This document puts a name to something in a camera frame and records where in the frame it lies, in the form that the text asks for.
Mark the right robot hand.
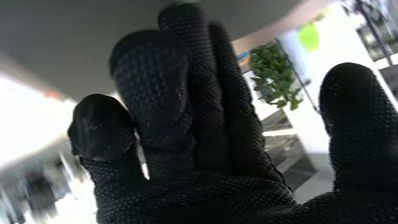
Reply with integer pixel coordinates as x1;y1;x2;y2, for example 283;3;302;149
66;1;398;224

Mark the green potted plant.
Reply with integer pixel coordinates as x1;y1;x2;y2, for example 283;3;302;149
247;42;306;111

